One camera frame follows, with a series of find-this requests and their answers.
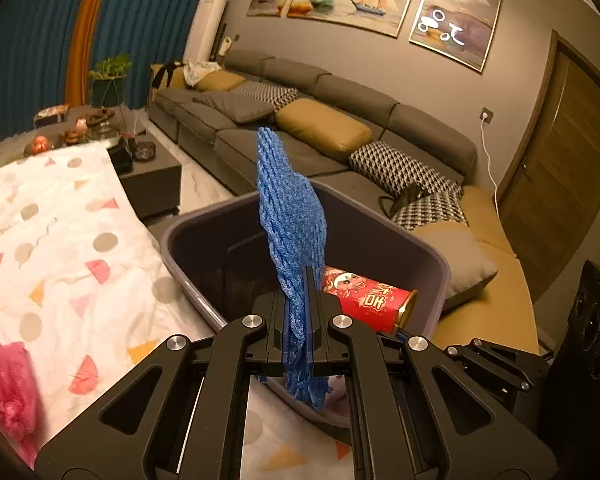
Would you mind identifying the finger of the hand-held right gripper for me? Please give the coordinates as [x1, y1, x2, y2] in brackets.
[442, 337, 551, 416]

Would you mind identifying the blue curtain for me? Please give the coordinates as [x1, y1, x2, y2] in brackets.
[0, 0, 101, 146]
[107, 0, 216, 111]

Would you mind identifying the black strap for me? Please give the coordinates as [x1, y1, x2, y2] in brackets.
[377, 182, 426, 218]

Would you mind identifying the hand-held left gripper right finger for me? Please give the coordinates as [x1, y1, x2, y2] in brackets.
[305, 266, 556, 480]

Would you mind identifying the grey plastic bin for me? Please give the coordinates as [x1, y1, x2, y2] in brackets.
[160, 177, 451, 428]

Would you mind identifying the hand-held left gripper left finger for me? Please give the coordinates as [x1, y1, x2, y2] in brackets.
[35, 296, 287, 480]

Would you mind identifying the grey sectional sofa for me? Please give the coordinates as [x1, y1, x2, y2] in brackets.
[147, 49, 541, 356]

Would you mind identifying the houndstooth pillow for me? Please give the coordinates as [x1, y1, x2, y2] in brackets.
[232, 81, 301, 111]
[349, 140, 466, 198]
[390, 192, 468, 233]

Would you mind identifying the potted plant green pot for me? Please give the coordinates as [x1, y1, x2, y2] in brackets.
[89, 54, 132, 108]

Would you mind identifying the small mustard pillow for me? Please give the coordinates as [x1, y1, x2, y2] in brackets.
[196, 70, 247, 92]

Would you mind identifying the white cloth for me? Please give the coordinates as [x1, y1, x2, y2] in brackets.
[184, 58, 223, 86]

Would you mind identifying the flat printed box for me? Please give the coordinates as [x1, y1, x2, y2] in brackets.
[34, 106, 71, 128]

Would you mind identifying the black cloth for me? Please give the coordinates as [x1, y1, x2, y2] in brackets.
[152, 62, 183, 88]

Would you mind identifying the large mustard pillow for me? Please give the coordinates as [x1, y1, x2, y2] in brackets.
[275, 98, 373, 163]

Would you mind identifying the brown wooden door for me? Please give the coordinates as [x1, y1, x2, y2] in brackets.
[497, 30, 600, 311]

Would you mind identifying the orange curtain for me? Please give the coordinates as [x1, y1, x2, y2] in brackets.
[62, 0, 116, 108]

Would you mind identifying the white standing air conditioner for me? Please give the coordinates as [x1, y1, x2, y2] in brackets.
[182, 0, 229, 63]

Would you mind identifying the red cylindrical can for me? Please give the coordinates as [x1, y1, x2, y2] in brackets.
[321, 265, 420, 335]

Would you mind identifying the pink plastic bag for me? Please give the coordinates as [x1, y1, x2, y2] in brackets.
[0, 300, 46, 466]

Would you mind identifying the framed lake painting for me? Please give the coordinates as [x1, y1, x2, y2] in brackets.
[408, 0, 503, 76]

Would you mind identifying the white charger cable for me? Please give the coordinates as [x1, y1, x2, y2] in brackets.
[480, 117, 503, 206]

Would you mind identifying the large grey pillow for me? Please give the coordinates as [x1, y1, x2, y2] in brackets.
[410, 221, 498, 311]

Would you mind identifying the flat grey pillow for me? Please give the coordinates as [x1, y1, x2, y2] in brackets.
[192, 91, 276, 123]

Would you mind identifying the dark grey coffee table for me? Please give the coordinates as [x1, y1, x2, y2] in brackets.
[0, 107, 183, 218]

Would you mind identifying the small black box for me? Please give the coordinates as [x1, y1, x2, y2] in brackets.
[107, 135, 133, 173]

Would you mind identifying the blue foam net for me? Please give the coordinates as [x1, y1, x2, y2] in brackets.
[256, 127, 333, 413]

